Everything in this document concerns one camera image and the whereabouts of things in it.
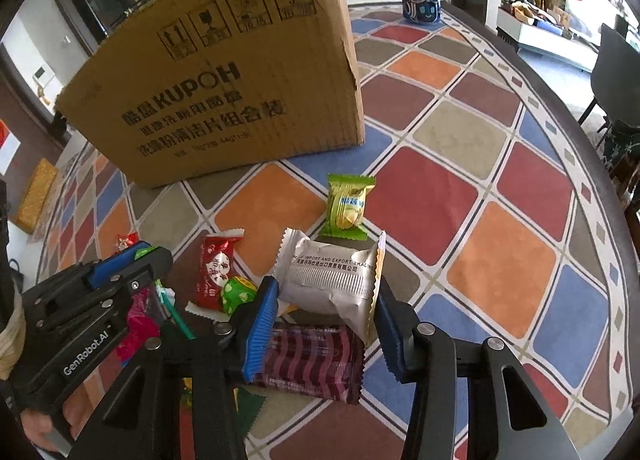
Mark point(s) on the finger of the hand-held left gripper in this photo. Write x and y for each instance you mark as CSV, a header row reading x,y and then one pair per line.
x,y
145,272
115,267

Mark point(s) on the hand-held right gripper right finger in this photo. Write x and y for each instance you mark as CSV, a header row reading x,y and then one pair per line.
x,y
387,337

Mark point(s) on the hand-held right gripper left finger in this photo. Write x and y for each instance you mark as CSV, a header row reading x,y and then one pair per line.
x,y
260,332

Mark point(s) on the maroon striped snack packet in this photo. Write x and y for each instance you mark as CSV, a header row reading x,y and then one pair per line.
x,y
310,360

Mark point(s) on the silver snack packet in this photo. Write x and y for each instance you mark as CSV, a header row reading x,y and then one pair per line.
x,y
330,280

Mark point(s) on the brown cardboard box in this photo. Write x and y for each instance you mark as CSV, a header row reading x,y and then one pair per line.
x,y
225,64

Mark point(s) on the person's left hand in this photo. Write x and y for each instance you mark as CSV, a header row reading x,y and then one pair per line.
x,y
37,430

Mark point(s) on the small red candy packet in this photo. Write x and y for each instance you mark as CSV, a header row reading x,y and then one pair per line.
x,y
126,241

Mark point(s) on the green dotted round candy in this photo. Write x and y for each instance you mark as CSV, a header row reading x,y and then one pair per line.
x,y
237,296

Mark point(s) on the pink snack packet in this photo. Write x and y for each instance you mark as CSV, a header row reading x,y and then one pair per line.
x,y
142,325

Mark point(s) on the red snack packet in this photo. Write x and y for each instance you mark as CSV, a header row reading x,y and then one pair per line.
x,y
215,265

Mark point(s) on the yellow box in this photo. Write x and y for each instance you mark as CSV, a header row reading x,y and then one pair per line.
x,y
36,195

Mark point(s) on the light green snack packet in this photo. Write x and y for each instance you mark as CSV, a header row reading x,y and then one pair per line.
x,y
347,207

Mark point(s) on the small black item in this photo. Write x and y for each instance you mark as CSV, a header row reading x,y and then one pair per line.
x,y
60,127

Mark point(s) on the red door poster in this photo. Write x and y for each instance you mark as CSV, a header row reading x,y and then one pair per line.
x,y
7,149

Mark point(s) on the brown entrance door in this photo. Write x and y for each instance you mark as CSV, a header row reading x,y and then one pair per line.
x,y
30,109

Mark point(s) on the wooden chair with green cushion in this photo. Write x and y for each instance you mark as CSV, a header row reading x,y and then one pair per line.
x,y
622,149

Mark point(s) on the white low cabinet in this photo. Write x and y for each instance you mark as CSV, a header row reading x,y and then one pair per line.
x,y
545,44

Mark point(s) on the dark grey chair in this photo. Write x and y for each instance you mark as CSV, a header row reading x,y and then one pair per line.
x,y
617,64

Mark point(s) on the pile of cardboard items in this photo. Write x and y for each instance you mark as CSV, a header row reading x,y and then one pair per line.
x,y
535,12

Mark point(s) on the white wall intercom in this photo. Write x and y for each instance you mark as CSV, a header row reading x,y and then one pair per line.
x,y
41,78

